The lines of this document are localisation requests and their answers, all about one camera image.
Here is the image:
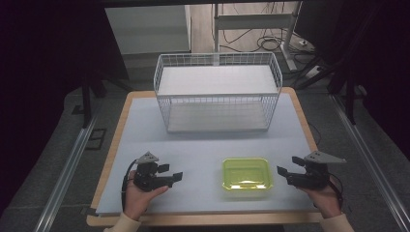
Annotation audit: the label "metal floor rail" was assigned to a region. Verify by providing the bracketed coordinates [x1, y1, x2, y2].
[331, 94, 410, 232]
[33, 115, 99, 232]

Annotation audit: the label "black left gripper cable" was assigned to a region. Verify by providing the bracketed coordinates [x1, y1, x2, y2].
[121, 159, 138, 212]

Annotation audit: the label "black floor socket plate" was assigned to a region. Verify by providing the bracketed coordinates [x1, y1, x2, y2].
[84, 128, 107, 151]

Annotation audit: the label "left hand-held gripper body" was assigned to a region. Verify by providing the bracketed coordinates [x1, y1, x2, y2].
[132, 151, 166, 193]

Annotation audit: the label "black stand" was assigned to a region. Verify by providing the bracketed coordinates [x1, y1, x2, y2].
[295, 52, 366, 126]
[79, 72, 133, 129]

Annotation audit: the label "person's right hand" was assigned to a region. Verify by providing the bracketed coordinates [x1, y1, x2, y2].
[298, 178, 343, 219]

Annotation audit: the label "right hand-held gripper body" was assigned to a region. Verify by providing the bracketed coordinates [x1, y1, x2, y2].
[286, 150, 347, 190]

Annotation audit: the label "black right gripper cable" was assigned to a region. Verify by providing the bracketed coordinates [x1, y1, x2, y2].
[328, 173, 344, 209]

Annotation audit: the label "white desk frame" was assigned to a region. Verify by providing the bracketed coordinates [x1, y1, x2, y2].
[212, 0, 304, 73]

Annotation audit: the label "white power strip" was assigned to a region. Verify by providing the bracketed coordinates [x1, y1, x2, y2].
[304, 65, 324, 80]

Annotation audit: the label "green plastic tray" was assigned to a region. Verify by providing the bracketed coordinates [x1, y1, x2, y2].
[220, 157, 275, 192]

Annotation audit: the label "white wire shelf rack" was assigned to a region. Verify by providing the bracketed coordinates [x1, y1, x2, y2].
[153, 51, 284, 134]

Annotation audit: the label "person's left hand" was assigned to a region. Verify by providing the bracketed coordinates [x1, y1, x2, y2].
[123, 170, 169, 222]

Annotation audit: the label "dark curtain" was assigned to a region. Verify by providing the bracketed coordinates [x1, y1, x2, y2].
[0, 0, 130, 214]
[294, 0, 410, 160]

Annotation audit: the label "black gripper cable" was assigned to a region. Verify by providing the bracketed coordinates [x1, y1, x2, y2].
[121, 159, 138, 212]
[328, 173, 344, 209]

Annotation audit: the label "black floor cables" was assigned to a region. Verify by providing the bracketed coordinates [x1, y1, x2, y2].
[221, 28, 318, 64]

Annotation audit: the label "white cabinet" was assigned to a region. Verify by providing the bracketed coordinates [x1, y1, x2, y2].
[104, 4, 192, 55]

